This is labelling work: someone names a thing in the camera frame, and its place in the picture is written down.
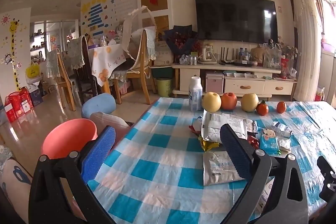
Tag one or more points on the small water bottle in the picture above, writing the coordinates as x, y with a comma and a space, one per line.
241, 54
246, 54

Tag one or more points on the air conditioner with lace cover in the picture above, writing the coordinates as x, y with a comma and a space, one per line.
305, 43

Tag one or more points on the gold orange snack wrapper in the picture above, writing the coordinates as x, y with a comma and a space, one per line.
207, 145

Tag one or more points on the white bottle with blue label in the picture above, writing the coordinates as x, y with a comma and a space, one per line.
195, 95

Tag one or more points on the black router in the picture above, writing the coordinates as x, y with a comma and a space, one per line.
227, 60

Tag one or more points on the crumpled red wrapper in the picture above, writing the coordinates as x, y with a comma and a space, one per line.
195, 130

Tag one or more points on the yellow shopping bag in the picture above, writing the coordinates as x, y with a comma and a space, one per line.
32, 71

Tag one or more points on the pale lace chair cloth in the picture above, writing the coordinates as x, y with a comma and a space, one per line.
150, 43

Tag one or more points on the pink storage box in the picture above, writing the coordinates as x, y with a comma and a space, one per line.
214, 83

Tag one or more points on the brown paper bag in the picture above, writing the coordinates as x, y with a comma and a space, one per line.
257, 56

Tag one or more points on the white printed bag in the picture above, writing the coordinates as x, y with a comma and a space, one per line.
162, 53

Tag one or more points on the red drink bottle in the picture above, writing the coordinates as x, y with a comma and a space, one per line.
284, 67

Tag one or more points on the green lace chair cover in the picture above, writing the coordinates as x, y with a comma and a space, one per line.
76, 53

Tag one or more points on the white electric kettle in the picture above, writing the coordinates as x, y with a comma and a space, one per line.
207, 54

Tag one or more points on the dark wooden chair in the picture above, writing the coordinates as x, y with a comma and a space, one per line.
84, 79

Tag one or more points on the blue checkered tablecloth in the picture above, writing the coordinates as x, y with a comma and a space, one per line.
162, 140

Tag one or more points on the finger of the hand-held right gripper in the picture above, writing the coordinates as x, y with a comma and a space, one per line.
324, 166
329, 192

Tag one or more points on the light wooden chair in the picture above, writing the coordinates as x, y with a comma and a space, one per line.
143, 74

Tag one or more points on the small red wrapper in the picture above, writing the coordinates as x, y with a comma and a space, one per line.
253, 142

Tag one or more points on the silver foil wrapper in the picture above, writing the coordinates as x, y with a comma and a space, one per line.
284, 144

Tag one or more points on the dark wrapped flower bouquet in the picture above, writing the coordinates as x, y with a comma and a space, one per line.
181, 40

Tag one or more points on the monkey wall sticker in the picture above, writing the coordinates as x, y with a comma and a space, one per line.
7, 58

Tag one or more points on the red apple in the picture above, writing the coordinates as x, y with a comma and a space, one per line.
229, 102

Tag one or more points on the blue wet wipes pack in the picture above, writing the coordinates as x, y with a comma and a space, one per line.
269, 145

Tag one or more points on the grey foil packet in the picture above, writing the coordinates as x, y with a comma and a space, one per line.
218, 169

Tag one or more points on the beige cushion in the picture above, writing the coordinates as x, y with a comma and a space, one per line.
115, 120

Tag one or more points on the wall shelf unit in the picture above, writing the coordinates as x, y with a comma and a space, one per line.
38, 45

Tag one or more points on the clear bottle pack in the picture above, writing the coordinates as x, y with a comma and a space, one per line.
189, 60

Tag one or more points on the crumpled clear plastic bottle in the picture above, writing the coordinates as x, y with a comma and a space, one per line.
281, 128

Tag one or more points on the white lace chair cover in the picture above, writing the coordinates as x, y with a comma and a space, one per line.
52, 64

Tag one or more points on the glass jar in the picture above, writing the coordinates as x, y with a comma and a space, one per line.
103, 41

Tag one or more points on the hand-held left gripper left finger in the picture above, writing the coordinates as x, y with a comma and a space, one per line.
101, 153

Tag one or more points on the cream television cabinet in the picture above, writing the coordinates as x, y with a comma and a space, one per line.
189, 77

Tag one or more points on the black television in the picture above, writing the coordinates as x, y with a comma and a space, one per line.
236, 16

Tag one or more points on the patterned curtain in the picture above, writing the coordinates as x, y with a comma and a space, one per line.
319, 8

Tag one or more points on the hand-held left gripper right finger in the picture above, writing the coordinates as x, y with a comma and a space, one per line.
236, 153

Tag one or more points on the white printed cloth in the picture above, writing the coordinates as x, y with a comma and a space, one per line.
13, 182

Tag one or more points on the blue cushion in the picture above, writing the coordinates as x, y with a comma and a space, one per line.
98, 106

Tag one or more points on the large yellow pear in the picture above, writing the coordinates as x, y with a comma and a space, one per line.
211, 102

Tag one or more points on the clear gift bag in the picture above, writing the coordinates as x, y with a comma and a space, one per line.
271, 58

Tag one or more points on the small yellow pear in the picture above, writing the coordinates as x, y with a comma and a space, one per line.
249, 102

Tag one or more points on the black and white packet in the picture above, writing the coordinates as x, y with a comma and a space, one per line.
212, 127

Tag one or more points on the giraffe wall sticker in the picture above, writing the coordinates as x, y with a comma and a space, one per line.
13, 29

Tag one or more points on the green waste bin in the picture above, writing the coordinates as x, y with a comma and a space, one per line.
164, 87

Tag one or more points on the pink plastic stool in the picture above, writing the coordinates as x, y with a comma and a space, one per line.
68, 134

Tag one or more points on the blue and yellow wall chart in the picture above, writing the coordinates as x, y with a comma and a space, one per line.
94, 14

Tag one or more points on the stack of red gift boxes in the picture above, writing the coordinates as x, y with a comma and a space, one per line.
15, 106

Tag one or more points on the cream apron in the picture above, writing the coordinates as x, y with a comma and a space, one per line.
128, 29

